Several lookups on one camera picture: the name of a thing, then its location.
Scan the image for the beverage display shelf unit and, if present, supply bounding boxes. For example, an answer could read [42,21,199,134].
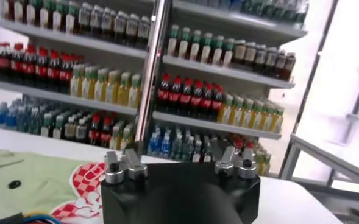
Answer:
[0,0,168,159]
[148,0,310,177]

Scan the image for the black cable sheath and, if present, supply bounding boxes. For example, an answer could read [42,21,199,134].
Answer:
[0,212,26,224]

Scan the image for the small cola bottle red cap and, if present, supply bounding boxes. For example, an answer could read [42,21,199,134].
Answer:
[88,114,101,146]
[100,117,112,149]

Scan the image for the blue wire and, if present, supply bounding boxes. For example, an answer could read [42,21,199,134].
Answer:
[23,214,63,224]

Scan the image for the dark drink bottle beige label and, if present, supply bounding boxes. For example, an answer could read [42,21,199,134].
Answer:
[255,44,267,76]
[275,49,286,80]
[233,39,246,71]
[244,41,257,74]
[285,52,296,82]
[266,47,277,78]

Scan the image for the small green tinted bottle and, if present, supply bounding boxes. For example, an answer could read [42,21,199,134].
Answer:
[28,106,41,135]
[16,105,29,131]
[171,135,183,161]
[182,136,193,163]

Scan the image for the dark tea bottle green cap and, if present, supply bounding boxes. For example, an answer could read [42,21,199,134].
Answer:
[178,26,190,59]
[190,29,201,61]
[24,0,37,27]
[222,38,234,68]
[0,0,12,23]
[37,0,50,30]
[168,24,179,57]
[64,2,77,34]
[200,32,212,64]
[211,35,223,66]
[51,1,63,32]
[12,0,25,25]

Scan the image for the small dark bottle white cap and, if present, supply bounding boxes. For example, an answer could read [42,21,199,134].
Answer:
[191,139,202,163]
[52,114,65,140]
[202,141,213,163]
[41,112,53,138]

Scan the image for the small brown label bottle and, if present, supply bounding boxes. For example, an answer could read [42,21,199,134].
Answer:
[76,118,88,143]
[64,117,76,141]

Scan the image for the yellow wire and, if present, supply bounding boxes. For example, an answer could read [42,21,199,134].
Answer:
[22,210,57,220]

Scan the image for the white table metal legs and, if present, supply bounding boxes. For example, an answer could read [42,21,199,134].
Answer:
[279,133,359,191]

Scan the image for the small yellow juice bottle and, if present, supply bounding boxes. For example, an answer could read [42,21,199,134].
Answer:
[256,150,265,177]
[263,153,272,176]
[121,127,133,152]
[111,126,122,150]

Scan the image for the green shirt checkered print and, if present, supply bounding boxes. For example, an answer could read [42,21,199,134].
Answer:
[0,148,107,224]

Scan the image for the dark drink bottle white label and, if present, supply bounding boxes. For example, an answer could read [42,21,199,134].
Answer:
[138,16,151,50]
[126,13,138,47]
[89,5,102,40]
[113,10,126,45]
[101,7,113,42]
[77,2,90,37]

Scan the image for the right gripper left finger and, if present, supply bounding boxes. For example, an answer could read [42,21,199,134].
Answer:
[104,148,149,185]

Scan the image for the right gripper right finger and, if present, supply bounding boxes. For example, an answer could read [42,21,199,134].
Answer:
[209,136,258,180]

